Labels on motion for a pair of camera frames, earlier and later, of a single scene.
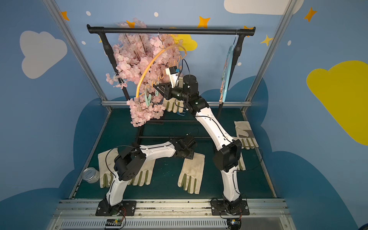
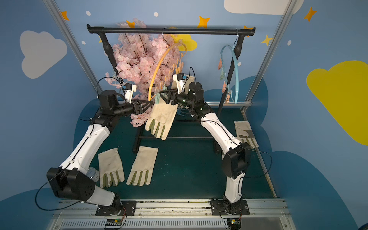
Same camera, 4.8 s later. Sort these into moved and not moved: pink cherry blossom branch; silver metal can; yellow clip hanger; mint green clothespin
Moved: mint green clothespin; yellow clip hanger
Not moved: pink cherry blossom branch; silver metal can
